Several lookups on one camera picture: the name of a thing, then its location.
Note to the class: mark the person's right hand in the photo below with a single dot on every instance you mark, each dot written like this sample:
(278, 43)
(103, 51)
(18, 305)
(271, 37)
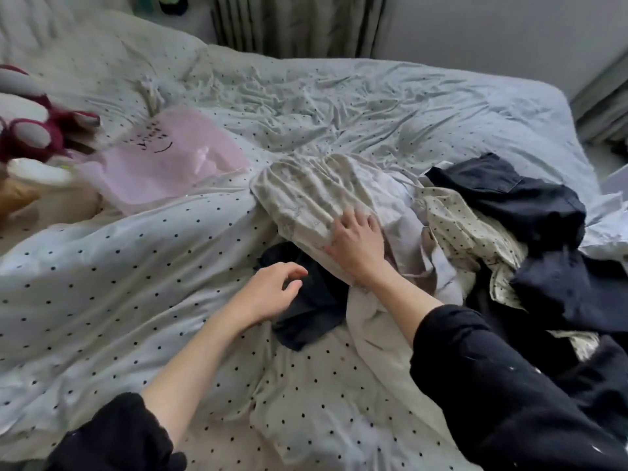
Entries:
(358, 250)

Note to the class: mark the person's left hand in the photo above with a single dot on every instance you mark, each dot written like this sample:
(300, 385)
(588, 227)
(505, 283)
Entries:
(265, 294)

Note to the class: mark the blue denim jeans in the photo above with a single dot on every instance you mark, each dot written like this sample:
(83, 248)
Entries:
(314, 309)

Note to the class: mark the cream printed pyjama trousers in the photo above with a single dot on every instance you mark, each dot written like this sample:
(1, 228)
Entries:
(304, 196)

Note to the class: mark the cream polka dot pants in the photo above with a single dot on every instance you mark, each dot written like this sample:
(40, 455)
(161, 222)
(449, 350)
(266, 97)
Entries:
(461, 230)

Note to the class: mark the dark navy jeans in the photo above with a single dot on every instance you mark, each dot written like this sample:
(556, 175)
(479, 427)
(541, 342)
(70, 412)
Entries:
(569, 289)

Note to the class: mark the person's right forearm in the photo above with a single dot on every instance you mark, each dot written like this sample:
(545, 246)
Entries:
(407, 304)

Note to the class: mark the person's left forearm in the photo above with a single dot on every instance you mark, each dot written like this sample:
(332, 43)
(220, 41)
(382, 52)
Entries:
(196, 373)

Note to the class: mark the white dotted bed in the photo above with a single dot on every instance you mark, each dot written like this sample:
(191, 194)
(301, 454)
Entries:
(98, 289)

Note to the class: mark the pink pillow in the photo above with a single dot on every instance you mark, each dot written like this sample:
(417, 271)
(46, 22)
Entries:
(167, 157)

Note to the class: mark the beige plush toy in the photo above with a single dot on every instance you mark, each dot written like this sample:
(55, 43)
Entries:
(49, 191)

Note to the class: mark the dark red fabric item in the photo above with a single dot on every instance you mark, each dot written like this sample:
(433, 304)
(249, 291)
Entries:
(59, 117)

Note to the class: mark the white bedside cabinet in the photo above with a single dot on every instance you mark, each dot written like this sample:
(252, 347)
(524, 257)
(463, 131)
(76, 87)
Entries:
(186, 24)

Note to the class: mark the small black item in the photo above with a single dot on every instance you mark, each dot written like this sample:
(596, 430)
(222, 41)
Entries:
(173, 3)

